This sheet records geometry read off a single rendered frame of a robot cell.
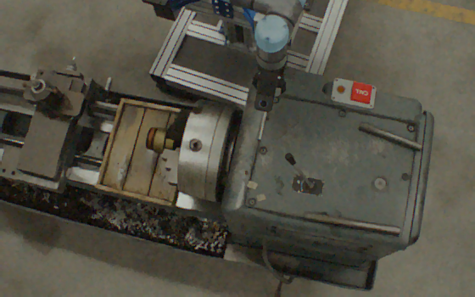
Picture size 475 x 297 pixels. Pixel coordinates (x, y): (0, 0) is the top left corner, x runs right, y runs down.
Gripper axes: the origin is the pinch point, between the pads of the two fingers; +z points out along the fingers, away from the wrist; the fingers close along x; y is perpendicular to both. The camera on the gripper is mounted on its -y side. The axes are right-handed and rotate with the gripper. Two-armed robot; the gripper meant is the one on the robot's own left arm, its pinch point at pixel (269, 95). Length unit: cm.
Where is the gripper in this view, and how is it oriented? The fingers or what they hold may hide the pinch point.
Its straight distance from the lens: 153.6
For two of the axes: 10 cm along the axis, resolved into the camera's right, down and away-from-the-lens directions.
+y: 2.3, -9.3, 2.9
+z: 0.5, 3.0, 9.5
